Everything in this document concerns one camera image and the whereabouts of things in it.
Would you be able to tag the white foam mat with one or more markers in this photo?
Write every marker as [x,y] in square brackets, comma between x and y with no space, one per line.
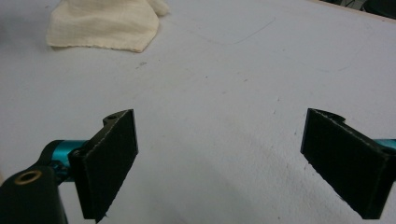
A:
[218,77]

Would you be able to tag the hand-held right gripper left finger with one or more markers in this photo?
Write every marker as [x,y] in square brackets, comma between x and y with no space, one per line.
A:
[106,168]

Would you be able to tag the cream checked cloth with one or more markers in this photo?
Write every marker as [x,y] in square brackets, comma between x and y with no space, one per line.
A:
[102,25]

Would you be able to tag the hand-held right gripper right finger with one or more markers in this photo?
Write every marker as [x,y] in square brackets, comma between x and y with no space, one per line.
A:
[348,168]

